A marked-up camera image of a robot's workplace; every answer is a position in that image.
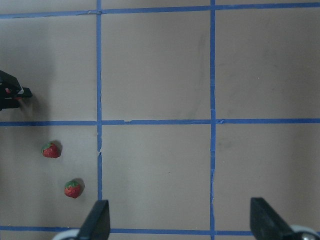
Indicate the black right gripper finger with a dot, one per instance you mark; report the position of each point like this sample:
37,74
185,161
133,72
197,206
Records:
266,224
97,225
25,93

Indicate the red strawberry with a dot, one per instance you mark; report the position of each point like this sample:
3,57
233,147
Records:
72,189
51,150

